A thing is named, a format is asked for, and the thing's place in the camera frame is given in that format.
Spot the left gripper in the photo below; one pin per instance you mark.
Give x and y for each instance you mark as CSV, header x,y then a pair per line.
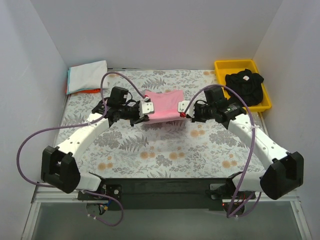
x,y
137,114

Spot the pink t-shirt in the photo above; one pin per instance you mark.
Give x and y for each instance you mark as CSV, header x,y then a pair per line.
x,y
165,106

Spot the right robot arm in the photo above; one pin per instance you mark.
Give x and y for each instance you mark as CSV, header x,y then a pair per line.
x,y
269,168

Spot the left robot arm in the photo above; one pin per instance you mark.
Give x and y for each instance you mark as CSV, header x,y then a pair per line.
x,y
59,164

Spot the folded orange t-shirt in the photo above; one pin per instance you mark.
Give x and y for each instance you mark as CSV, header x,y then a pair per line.
x,y
82,90

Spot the floral patterned table mat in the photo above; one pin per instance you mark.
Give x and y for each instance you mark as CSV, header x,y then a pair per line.
x,y
174,149

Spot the black t-shirt in bin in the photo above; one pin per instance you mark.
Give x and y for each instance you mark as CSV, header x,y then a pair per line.
x,y
248,85

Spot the folded teal t-shirt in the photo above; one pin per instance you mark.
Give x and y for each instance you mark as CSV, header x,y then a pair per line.
x,y
68,80

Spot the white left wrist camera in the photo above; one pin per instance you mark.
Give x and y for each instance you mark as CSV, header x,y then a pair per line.
x,y
145,108

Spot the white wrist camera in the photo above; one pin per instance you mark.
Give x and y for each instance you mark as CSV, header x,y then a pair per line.
x,y
186,109
145,108

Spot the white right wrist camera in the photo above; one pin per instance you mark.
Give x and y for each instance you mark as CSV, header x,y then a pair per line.
x,y
186,109

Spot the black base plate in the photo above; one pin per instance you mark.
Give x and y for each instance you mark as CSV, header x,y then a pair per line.
x,y
168,193

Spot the aluminium frame rail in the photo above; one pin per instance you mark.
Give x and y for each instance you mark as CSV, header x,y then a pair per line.
x,y
54,195

